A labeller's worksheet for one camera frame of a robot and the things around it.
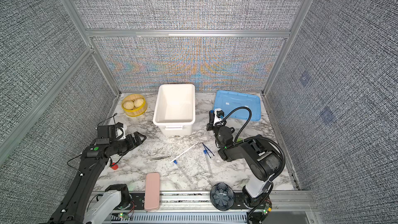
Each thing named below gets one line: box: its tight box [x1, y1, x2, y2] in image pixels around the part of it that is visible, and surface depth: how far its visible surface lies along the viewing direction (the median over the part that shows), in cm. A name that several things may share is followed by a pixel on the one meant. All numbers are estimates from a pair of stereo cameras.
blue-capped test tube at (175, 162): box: [173, 159, 194, 184], surface depth 85 cm
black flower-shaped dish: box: [209, 182, 235, 212], surface depth 75 cm
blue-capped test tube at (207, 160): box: [203, 149, 212, 175], surface depth 88 cm
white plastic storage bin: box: [152, 84, 196, 137], surface depth 103 cm
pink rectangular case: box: [144, 172, 161, 212], surface depth 76 cm
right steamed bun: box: [133, 97, 145, 108], surface depth 108 cm
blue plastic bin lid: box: [213, 90, 262, 122], surface depth 116 cm
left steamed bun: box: [122, 100, 135, 110], surface depth 107 cm
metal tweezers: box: [149, 156, 170, 161], surface depth 89 cm
